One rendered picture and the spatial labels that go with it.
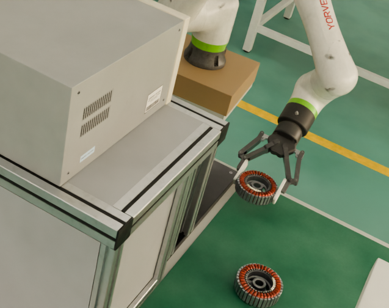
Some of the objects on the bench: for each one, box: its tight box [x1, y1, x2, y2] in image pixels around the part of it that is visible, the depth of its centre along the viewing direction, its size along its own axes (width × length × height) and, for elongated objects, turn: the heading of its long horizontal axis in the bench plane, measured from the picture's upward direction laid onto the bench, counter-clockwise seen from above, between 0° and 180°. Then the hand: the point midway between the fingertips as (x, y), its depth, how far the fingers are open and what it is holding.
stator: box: [234, 263, 283, 308], centre depth 150 cm, size 11×11×4 cm
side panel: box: [89, 174, 191, 308], centre depth 128 cm, size 28×3×32 cm, turn 136°
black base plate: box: [167, 160, 238, 262], centre depth 175 cm, size 47×64×2 cm
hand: (257, 186), depth 172 cm, fingers closed on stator, 11 cm apart
